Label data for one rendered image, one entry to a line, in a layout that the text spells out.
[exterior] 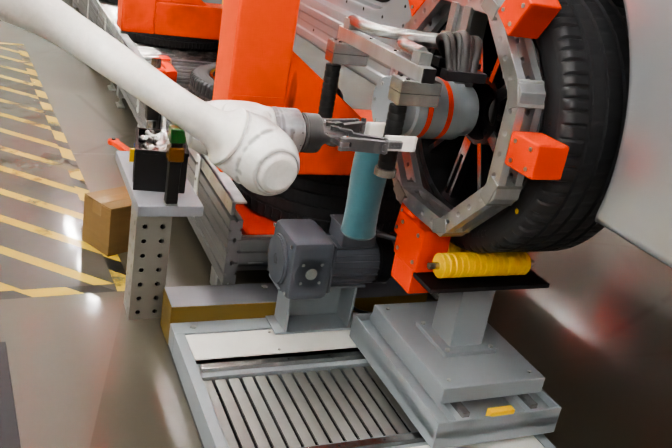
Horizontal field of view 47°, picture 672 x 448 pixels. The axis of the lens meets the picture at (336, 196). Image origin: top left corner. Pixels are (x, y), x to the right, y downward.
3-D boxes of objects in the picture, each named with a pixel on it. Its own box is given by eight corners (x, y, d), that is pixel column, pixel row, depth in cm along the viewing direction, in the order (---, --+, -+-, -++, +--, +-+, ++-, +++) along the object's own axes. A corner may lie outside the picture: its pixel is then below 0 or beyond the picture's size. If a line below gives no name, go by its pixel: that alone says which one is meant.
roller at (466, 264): (536, 278, 185) (542, 257, 183) (431, 283, 173) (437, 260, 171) (522, 267, 190) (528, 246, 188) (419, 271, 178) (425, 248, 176)
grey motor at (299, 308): (407, 341, 227) (431, 234, 215) (273, 351, 210) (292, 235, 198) (381, 310, 242) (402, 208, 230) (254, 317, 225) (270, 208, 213)
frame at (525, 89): (501, 269, 163) (570, 12, 144) (475, 270, 160) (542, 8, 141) (390, 177, 209) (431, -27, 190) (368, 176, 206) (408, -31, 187)
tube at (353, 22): (451, 51, 171) (462, 3, 167) (374, 43, 163) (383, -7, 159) (415, 35, 185) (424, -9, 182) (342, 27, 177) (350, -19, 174)
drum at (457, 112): (473, 148, 173) (488, 88, 168) (390, 145, 164) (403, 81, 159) (443, 129, 185) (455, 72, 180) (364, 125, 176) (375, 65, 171)
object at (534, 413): (552, 435, 195) (563, 403, 191) (431, 453, 180) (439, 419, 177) (453, 331, 237) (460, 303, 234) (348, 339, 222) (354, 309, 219)
